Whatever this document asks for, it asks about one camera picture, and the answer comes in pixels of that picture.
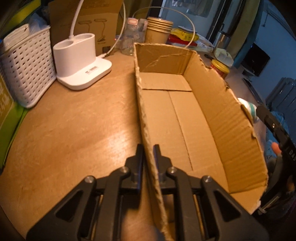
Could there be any white charging cable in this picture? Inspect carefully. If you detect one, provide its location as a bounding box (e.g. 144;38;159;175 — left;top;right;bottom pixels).
97;2;196;58

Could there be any white woven plastic basket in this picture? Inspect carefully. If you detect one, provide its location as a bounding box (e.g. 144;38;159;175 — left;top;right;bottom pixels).
1;26;56;108

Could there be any folded white tissue pack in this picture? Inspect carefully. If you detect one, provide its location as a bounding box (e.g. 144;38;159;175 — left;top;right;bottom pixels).
214;48;234;68

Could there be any white desk lamp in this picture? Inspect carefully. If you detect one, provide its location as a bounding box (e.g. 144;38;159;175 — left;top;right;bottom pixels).
53;1;112;91

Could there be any yellow-lid red can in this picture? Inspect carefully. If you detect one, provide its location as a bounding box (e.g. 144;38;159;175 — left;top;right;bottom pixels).
211;59;230;79

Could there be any stack of brown paper cups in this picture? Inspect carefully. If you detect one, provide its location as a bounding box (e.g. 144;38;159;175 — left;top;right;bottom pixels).
145;16;174;44

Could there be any steel thermos bottle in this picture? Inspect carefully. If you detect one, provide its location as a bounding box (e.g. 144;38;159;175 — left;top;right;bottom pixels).
213;31;231;49

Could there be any brown lamp packaging box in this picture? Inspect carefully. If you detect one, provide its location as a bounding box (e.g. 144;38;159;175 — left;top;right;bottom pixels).
48;0;124;57

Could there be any yellow packet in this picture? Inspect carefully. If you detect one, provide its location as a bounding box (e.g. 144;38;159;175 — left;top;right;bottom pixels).
171;28;199;42

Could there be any brown cardboard box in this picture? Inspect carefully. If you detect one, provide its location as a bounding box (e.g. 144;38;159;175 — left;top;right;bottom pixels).
134;43;268;240

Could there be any clear patterned glass jar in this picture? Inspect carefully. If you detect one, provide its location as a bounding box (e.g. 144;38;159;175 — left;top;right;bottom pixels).
120;18;148;56

